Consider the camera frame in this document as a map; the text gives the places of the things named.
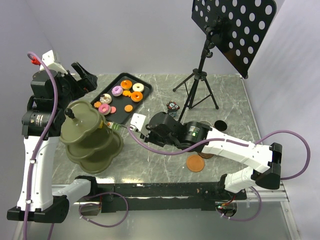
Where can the orange donut back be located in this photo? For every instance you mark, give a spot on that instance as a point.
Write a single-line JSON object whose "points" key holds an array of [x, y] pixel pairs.
{"points": [[126, 85]]}

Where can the pink round cookie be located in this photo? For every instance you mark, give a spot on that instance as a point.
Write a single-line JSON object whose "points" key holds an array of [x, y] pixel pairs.
{"points": [[113, 110]]}

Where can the striped ceramic cup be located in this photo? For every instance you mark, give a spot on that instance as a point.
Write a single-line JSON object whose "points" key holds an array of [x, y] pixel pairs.
{"points": [[206, 122]]}

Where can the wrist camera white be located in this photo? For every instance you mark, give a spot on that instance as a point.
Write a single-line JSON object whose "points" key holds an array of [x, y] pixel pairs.
{"points": [[51, 60], [138, 123]]}

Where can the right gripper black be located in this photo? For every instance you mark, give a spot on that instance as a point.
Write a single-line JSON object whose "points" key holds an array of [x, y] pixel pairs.
{"points": [[148, 136]]}

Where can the orange flower cookie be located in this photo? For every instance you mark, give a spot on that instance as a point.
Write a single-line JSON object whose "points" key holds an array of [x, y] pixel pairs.
{"points": [[97, 104]]}

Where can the yellow cake block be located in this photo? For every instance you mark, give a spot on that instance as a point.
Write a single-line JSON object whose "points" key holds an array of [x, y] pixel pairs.
{"points": [[101, 125]]}

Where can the orange donut front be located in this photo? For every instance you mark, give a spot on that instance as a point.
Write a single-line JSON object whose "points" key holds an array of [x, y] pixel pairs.
{"points": [[136, 96]]}

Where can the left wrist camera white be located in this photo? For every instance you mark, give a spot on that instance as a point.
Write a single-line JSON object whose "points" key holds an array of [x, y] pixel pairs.
{"points": [[51, 60]]}

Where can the black base frame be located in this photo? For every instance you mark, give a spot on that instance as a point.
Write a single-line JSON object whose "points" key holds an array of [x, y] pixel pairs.
{"points": [[114, 197]]}

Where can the black music stand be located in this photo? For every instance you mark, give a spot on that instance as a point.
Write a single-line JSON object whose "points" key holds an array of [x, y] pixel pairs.
{"points": [[236, 28]]}

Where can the purple frosted donut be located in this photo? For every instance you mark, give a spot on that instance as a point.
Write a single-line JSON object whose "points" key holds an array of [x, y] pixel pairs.
{"points": [[117, 91]]}

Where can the black cartoon figurine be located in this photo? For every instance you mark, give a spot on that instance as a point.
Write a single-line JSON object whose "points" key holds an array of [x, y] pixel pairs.
{"points": [[172, 108]]}

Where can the green layered cake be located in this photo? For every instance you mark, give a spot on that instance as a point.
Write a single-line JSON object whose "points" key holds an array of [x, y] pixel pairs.
{"points": [[113, 125]]}

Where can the orange round cookie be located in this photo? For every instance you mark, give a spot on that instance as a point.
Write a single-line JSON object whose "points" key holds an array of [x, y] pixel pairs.
{"points": [[128, 108]]}

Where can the black serving tray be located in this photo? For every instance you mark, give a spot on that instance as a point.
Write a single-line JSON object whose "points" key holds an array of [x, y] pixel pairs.
{"points": [[119, 102]]}

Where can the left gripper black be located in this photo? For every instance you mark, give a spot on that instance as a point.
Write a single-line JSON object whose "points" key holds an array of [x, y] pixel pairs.
{"points": [[87, 83]]}

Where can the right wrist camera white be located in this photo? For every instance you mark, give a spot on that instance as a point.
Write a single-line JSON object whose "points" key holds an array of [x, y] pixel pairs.
{"points": [[138, 123]]}

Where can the green three-tier serving stand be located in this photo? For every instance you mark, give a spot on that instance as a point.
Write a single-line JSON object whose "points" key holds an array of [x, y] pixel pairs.
{"points": [[87, 145]]}

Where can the chocolate sprinkle donut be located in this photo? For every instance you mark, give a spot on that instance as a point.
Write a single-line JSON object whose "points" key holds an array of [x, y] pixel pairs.
{"points": [[105, 98]]}

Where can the white cream donut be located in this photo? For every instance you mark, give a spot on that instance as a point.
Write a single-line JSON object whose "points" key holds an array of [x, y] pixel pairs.
{"points": [[138, 87]]}

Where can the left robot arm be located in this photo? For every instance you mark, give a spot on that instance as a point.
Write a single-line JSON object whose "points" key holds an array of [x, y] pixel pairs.
{"points": [[46, 111]]}

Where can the orange coaster front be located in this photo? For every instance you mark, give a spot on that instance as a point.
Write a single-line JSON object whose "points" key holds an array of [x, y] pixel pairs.
{"points": [[195, 163]]}

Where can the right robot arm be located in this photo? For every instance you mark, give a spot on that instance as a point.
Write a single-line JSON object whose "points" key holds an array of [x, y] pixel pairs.
{"points": [[263, 162]]}

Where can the orange donut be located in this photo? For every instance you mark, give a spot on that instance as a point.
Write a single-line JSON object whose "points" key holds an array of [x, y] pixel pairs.
{"points": [[136, 96], [126, 85]]}

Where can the orange star cookie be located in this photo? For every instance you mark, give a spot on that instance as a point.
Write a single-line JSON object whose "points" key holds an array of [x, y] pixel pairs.
{"points": [[126, 93]]}

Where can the dark brown mug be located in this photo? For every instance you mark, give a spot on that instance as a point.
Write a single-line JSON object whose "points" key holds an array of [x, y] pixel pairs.
{"points": [[220, 125]]}

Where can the dark brown coaster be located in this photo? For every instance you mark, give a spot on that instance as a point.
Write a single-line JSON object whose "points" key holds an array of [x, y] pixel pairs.
{"points": [[205, 155]]}

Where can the pink frosted donut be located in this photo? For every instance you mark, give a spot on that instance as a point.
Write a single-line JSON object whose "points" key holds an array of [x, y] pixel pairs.
{"points": [[104, 109]]}

